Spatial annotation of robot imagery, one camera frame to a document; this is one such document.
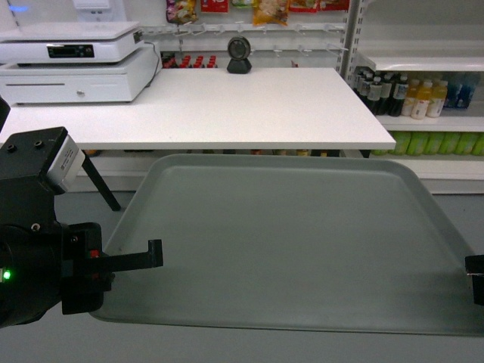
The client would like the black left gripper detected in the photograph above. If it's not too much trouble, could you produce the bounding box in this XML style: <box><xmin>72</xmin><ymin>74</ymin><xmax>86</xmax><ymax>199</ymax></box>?
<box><xmin>1</xmin><ymin>222</ymin><xmax>163</xmax><ymax>328</ymax></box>

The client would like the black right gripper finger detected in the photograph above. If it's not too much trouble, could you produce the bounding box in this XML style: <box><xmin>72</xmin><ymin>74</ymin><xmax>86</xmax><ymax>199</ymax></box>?
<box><xmin>464</xmin><ymin>255</ymin><xmax>484</xmax><ymax>306</ymax></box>

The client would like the grey metal tray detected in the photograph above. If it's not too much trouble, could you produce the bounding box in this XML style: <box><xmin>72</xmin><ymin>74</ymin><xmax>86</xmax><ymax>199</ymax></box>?
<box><xmin>95</xmin><ymin>154</ymin><xmax>483</xmax><ymax>336</ymax></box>

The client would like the white checkout table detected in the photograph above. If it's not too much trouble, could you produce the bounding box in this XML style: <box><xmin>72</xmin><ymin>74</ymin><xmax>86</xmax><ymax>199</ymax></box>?
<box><xmin>1</xmin><ymin>68</ymin><xmax>395</xmax><ymax>150</ymax></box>

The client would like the black table leg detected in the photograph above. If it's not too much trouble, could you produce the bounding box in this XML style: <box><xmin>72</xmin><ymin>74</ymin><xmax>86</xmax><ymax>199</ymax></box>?
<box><xmin>82</xmin><ymin>153</ymin><xmax>121</xmax><ymax>212</ymax></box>

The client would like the white cash drawer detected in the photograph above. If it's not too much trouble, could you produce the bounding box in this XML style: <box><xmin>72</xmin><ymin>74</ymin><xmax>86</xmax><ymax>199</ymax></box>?
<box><xmin>1</xmin><ymin>45</ymin><xmax>160</xmax><ymax>105</ymax></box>

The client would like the black barcode scanner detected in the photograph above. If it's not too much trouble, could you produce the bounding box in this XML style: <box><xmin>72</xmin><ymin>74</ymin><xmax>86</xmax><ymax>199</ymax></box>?
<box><xmin>227</xmin><ymin>36</ymin><xmax>252</xmax><ymax>74</ymax></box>

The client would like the white weighing scale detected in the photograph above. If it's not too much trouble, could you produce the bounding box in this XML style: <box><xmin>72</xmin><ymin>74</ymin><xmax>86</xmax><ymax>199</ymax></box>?
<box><xmin>1</xmin><ymin>22</ymin><xmax>144</xmax><ymax>64</ymax></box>

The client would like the purple snack bag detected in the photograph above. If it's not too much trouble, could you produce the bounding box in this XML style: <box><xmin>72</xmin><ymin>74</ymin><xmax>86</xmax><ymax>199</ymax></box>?
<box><xmin>166</xmin><ymin>0</ymin><xmax>197</xmax><ymax>25</ymax></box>

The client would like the yellow snack bag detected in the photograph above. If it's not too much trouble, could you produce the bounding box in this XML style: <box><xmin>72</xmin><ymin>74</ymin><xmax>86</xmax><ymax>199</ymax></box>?
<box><xmin>253</xmin><ymin>0</ymin><xmax>288</xmax><ymax>26</ymax></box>

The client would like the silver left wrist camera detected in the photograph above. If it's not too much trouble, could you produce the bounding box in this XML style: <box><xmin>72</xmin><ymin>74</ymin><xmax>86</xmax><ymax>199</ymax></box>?
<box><xmin>47</xmin><ymin>135</ymin><xmax>85</xmax><ymax>194</ymax></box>

